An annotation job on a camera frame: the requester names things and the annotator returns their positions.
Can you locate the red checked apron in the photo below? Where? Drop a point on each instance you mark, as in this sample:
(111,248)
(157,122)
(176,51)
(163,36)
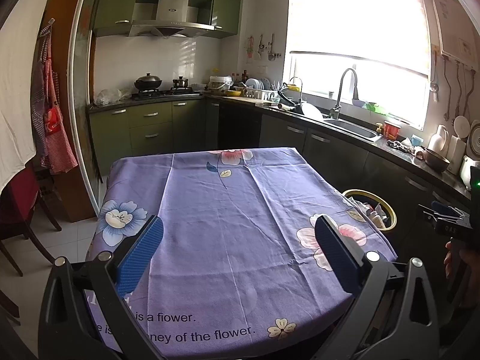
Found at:
(60,146)

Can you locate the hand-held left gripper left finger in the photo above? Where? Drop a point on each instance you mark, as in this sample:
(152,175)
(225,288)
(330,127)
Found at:
(138,257)

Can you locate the yellow rimmed trash bin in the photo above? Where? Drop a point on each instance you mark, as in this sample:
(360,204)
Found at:
(390,213)

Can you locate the clear lidded container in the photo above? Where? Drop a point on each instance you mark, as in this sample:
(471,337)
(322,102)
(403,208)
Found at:
(221,84)

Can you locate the white rice cooker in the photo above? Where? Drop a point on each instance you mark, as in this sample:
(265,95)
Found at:
(467,168)

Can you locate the person's right hand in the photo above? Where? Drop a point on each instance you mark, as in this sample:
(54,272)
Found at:
(449,258)

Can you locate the metal bowl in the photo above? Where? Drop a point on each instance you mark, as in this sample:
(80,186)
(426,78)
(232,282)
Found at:
(437,161)

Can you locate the small steel pot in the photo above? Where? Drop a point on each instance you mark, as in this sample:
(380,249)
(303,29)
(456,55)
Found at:
(180,82)

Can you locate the purple floral tablecloth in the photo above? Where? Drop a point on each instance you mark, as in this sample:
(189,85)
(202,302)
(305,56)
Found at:
(232,225)

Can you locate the steel sink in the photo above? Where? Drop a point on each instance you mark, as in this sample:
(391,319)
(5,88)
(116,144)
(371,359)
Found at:
(352,127)

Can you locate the wall rack with utensils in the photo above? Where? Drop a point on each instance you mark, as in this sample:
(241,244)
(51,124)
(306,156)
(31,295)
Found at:
(270,50)

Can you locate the clear plastic bag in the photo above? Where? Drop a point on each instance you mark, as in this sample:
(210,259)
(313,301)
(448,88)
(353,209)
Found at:
(108,96)

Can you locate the bright window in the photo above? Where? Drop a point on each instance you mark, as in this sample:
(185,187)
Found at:
(356,26)

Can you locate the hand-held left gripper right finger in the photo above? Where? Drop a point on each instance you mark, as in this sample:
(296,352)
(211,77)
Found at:
(337,257)

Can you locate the purple checked apron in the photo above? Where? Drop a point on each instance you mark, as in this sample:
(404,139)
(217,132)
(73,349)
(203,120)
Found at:
(37,101)

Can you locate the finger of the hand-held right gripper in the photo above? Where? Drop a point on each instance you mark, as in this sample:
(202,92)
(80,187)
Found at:
(438,217)
(446,208)

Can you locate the white hanging cloth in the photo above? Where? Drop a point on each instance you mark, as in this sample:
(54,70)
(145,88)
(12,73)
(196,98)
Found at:
(15,101)

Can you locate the red cushioned wooden chair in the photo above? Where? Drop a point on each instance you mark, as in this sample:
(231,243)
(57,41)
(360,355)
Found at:
(22,195)

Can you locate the green cabinets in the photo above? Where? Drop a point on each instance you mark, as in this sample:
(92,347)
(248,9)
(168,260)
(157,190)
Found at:
(150,120)
(116,3)

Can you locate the green lower cabinets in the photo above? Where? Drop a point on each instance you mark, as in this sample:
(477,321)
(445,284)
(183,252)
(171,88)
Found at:
(150,120)

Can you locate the green upper cabinets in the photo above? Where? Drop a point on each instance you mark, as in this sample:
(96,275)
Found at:
(116,3)

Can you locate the dish rack with plates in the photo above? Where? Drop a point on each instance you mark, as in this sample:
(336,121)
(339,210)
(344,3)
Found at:
(258,88)

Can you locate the steel kitchen faucet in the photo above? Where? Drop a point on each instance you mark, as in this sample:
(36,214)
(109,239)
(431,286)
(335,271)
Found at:
(335,110)

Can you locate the steel range hood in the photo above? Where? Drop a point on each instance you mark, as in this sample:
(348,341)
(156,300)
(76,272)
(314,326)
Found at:
(168,30)

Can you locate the gas stove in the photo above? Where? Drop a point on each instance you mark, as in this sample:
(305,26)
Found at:
(165,92)

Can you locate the white jug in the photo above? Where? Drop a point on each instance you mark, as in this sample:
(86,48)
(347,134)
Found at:
(438,142)

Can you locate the black lidded wok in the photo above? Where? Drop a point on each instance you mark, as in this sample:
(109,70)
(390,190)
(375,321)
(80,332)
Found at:
(148,82)

